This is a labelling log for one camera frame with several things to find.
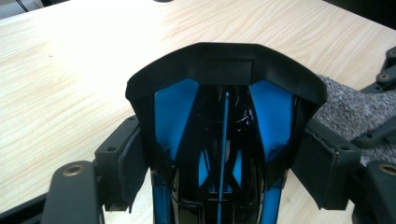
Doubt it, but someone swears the black socket cable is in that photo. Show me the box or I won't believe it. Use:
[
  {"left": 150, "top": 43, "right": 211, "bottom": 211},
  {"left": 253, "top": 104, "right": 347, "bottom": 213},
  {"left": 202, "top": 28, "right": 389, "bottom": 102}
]
[{"left": 15, "top": 0, "right": 30, "bottom": 13}]

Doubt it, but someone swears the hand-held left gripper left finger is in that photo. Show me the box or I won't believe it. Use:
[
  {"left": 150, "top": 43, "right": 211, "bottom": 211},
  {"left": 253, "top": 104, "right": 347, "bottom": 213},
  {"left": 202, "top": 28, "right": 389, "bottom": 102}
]
[{"left": 94, "top": 115, "right": 149, "bottom": 214}]

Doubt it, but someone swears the blue and black toy car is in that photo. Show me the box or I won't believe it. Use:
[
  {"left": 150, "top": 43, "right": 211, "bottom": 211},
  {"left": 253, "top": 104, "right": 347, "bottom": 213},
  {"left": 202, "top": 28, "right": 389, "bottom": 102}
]
[{"left": 125, "top": 42, "right": 329, "bottom": 224}]

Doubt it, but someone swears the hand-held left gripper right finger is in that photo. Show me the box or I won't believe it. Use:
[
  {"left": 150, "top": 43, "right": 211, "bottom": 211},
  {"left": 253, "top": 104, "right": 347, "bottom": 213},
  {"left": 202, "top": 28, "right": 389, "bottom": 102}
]
[{"left": 290, "top": 118, "right": 362, "bottom": 210}]

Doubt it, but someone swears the grey cloth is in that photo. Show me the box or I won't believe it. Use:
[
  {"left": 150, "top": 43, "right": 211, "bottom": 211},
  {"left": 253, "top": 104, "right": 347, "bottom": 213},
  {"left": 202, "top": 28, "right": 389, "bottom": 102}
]
[{"left": 311, "top": 74, "right": 396, "bottom": 166}]

